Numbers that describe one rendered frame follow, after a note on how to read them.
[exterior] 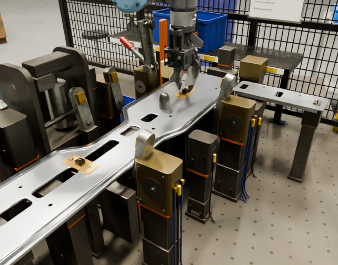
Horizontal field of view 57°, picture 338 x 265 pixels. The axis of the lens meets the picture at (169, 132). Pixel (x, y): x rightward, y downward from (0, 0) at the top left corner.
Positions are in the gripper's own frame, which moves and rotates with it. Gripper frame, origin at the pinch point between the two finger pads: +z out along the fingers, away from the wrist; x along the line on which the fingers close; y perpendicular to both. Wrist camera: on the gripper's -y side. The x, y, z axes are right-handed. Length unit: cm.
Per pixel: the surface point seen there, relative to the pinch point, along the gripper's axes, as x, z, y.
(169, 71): -10.7, -0.8, -7.0
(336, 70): 20, 107, -355
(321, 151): 43, 33, -37
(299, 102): 33.7, 2.4, -12.6
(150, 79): -13.0, -0.3, 1.5
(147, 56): -14.0, -8.2, 1.6
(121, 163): 7.4, 1.8, 41.2
